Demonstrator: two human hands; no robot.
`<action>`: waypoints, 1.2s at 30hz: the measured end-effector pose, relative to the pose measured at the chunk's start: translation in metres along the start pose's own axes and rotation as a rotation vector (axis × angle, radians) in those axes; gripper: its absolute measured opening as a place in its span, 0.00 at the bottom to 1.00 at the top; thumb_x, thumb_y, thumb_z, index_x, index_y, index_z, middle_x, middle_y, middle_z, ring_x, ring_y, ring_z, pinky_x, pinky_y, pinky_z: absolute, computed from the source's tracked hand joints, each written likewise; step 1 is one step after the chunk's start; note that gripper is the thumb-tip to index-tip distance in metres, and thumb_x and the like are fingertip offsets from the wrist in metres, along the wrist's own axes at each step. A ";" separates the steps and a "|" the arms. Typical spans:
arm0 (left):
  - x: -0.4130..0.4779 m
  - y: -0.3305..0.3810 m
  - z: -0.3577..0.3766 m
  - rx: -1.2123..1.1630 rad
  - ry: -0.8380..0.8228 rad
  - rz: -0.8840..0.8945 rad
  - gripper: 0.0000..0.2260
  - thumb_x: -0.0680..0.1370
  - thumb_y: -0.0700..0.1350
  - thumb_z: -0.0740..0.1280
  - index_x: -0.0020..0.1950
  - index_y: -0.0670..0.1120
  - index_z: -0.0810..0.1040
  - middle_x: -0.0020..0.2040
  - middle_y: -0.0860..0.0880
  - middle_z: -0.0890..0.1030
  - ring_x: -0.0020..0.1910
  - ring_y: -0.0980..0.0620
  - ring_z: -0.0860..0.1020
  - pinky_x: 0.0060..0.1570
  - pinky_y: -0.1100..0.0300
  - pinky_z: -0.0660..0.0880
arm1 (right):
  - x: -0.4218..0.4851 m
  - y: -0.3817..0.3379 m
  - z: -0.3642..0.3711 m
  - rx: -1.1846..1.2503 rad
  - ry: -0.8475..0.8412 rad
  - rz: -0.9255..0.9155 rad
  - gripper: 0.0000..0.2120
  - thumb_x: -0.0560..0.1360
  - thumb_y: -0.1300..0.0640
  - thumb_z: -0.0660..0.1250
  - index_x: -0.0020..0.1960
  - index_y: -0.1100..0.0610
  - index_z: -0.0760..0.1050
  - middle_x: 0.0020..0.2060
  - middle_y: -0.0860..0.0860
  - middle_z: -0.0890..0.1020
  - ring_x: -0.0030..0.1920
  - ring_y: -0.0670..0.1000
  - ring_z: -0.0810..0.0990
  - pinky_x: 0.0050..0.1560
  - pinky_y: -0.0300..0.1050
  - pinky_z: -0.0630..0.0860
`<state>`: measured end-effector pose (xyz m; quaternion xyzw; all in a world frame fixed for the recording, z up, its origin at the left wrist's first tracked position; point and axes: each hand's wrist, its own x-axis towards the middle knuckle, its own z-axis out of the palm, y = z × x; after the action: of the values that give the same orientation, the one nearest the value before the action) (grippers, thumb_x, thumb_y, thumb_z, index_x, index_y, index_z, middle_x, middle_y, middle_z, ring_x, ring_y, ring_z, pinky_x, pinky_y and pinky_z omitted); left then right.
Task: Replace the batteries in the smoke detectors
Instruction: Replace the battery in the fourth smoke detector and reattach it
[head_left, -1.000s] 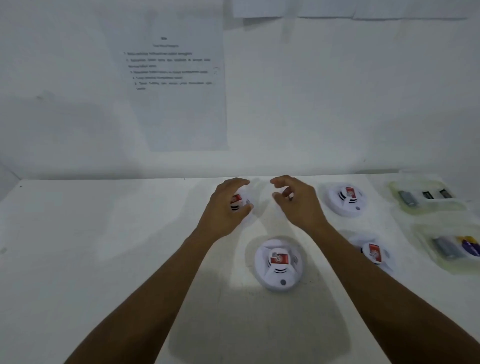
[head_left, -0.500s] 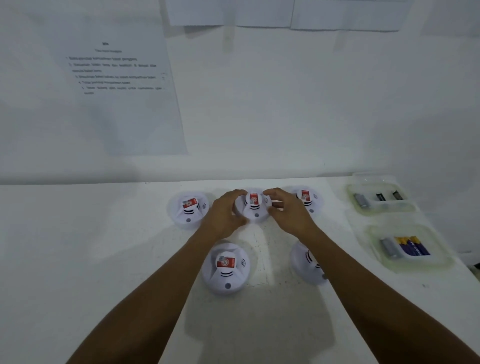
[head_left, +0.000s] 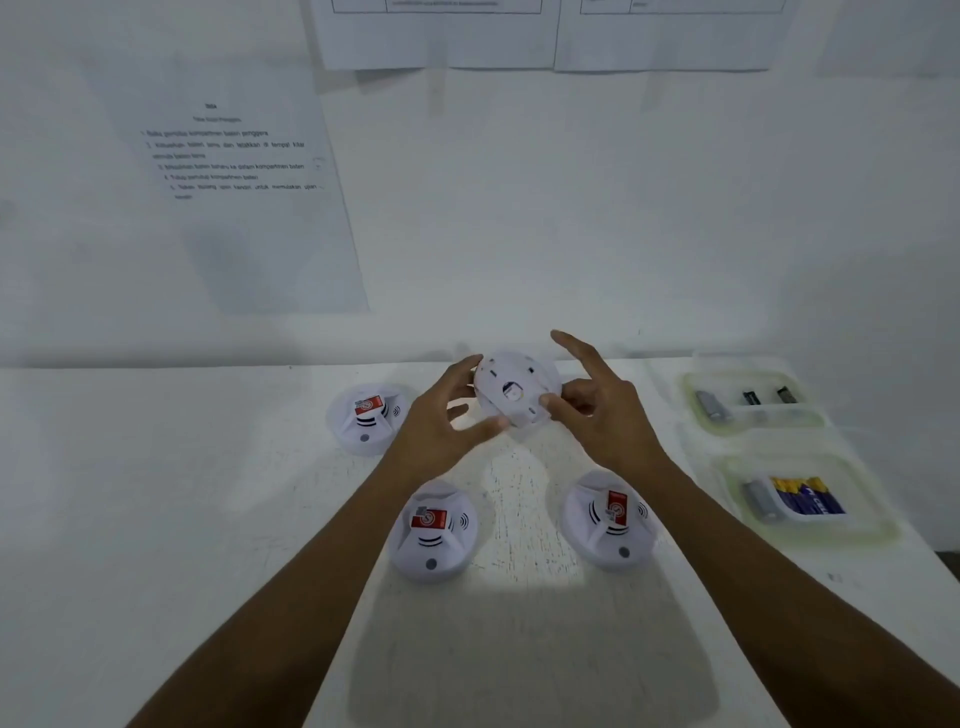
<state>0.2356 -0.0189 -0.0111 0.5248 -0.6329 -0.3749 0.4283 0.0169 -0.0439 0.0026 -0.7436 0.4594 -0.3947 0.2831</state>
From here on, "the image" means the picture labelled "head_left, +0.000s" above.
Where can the grey battery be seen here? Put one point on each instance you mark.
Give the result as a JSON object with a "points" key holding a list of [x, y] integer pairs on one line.
{"points": [[760, 499], [712, 406]]}

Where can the clear plastic tray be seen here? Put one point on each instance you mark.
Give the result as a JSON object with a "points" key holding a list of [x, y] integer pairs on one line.
{"points": [[814, 517], [754, 412]]}

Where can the person's right hand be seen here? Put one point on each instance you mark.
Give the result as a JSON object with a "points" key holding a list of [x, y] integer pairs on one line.
{"points": [[611, 424]]}

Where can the person's right thumb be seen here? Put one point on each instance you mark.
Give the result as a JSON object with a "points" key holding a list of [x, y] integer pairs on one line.
{"points": [[561, 406]]}

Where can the white instruction sheet with text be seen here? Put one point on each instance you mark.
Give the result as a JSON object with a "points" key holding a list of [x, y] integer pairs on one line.
{"points": [[240, 225]]}

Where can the blue yellow battery pack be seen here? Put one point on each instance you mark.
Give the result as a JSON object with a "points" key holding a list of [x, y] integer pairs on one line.
{"points": [[808, 496]]}

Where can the white smoke detector underside up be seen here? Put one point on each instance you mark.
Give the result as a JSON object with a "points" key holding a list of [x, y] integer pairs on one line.
{"points": [[517, 386]]}

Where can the person's left thumb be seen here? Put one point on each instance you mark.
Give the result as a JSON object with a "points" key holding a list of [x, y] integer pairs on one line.
{"points": [[481, 431]]}

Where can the person's left hand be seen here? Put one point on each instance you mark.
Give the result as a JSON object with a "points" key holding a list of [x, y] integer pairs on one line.
{"points": [[424, 439]]}

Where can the white smoke detector red label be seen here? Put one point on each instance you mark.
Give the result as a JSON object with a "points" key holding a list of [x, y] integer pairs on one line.
{"points": [[609, 525], [367, 420], [433, 536]]}

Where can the person's left forearm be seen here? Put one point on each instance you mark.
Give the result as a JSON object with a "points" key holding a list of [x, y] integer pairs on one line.
{"points": [[300, 592]]}

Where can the person's right forearm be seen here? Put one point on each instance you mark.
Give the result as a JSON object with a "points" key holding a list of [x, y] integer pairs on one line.
{"points": [[772, 600]]}

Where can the white paper sheet with table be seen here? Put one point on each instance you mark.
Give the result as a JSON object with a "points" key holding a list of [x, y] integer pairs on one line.
{"points": [[675, 37], [439, 37]]}

